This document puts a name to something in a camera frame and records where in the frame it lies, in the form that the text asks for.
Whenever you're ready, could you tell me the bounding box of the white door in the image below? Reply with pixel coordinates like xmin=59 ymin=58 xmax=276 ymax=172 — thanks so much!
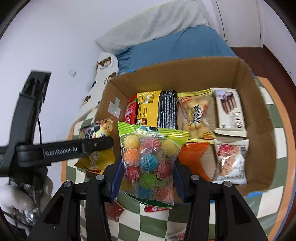
xmin=211 ymin=0 xmax=263 ymax=47

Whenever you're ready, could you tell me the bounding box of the blue bed sheet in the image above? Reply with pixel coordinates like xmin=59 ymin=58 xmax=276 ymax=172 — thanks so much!
xmin=115 ymin=25 xmax=236 ymax=75

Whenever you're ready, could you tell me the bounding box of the white grey blanket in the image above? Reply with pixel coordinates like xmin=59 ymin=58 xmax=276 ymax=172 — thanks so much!
xmin=95 ymin=1 xmax=209 ymax=54

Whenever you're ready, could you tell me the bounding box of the orange chips bag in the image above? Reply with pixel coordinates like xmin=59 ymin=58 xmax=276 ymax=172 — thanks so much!
xmin=178 ymin=142 xmax=216 ymax=182

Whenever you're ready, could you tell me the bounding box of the cardboard box with printed outside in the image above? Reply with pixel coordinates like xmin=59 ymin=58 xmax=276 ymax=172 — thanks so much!
xmin=96 ymin=57 xmax=276 ymax=196

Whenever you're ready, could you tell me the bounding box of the green white checkered tablecloth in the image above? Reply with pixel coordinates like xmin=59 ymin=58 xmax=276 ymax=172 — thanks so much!
xmin=60 ymin=76 xmax=291 ymax=241

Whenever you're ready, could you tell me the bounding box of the black cable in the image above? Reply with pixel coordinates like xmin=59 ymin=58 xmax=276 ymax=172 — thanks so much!
xmin=36 ymin=116 xmax=43 ymax=145

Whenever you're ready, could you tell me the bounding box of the black wafer packet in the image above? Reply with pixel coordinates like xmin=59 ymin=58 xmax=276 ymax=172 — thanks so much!
xmin=157 ymin=90 xmax=177 ymax=129

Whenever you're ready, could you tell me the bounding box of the orange snack packet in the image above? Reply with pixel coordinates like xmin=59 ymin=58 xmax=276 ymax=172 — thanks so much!
xmin=105 ymin=200 xmax=125 ymax=222

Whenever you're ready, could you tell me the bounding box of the cranberry oat cookie packet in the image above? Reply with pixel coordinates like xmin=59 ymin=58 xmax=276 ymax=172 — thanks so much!
xmin=212 ymin=139 xmax=249 ymax=185

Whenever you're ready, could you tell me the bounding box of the red triangular chocolate packet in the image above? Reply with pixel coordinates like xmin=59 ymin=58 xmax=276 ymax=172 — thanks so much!
xmin=144 ymin=205 xmax=171 ymax=213

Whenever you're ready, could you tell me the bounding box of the colourful candy balls bag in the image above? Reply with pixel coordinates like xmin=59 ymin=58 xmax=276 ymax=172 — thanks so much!
xmin=117 ymin=122 xmax=189 ymax=207

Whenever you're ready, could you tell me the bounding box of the yellow snack packet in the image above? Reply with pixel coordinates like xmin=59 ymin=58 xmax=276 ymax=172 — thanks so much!
xmin=136 ymin=90 xmax=161 ymax=127

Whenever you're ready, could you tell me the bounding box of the red tall snack packet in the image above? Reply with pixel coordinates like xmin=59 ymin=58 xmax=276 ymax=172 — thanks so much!
xmin=125 ymin=95 xmax=138 ymax=125

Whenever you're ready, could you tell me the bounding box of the yellow panda biscuit bag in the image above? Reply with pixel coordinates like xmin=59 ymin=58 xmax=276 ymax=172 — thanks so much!
xmin=74 ymin=117 xmax=117 ymax=174

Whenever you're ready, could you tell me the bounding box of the bear print pillow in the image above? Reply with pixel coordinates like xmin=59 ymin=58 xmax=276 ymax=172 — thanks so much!
xmin=79 ymin=52 xmax=118 ymax=115

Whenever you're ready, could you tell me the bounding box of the small white barcode snack packet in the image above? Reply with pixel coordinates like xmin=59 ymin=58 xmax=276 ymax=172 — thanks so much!
xmin=166 ymin=230 xmax=185 ymax=241

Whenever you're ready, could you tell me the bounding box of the yellow round cracker bag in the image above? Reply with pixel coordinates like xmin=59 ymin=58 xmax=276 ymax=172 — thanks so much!
xmin=177 ymin=88 xmax=216 ymax=143

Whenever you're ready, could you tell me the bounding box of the white chocolate stick box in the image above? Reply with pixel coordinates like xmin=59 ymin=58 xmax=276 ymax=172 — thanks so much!
xmin=212 ymin=88 xmax=247 ymax=138

